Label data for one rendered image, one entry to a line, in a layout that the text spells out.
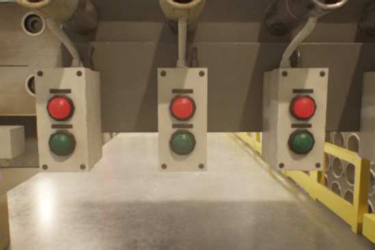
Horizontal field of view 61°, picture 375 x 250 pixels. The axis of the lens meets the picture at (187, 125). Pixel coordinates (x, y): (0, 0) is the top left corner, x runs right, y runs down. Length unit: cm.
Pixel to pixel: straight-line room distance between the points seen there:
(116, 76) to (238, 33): 23
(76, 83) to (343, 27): 46
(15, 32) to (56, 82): 19
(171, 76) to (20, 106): 30
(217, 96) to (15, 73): 36
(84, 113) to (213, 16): 28
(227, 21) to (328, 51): 18
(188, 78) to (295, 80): 15
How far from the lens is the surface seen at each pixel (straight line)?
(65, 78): 48
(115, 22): 59
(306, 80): 48
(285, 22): 52
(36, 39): 63
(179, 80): 45
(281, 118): 47
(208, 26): 58
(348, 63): 61
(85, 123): 47
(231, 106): 55
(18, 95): 64
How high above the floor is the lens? 74
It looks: 7 degrees down
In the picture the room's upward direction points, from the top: straight up
